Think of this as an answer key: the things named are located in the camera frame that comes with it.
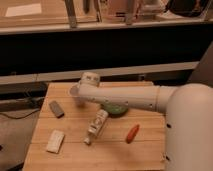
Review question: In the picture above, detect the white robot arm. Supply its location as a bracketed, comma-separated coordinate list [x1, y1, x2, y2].
[77, 73, 213, 171]

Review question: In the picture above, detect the green bowl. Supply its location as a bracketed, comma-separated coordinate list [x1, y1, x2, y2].
[102, 104, 128, 116]

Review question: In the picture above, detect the white plastic bottle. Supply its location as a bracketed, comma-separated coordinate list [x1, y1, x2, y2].
[84, 109, 108, 145]

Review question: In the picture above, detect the grey rectangular block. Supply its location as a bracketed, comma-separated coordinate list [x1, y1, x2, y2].
[49, 101, 64, 118]

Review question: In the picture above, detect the white rectangular sponge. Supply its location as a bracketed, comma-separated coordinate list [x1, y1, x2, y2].
[46, 130, 65, 153]

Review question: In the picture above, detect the metal table leg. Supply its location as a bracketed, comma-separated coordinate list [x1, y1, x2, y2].
[65, 0, 77, 28]

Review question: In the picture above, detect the black cable on floor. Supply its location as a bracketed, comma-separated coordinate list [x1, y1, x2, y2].
[0, 97, 43, 121]

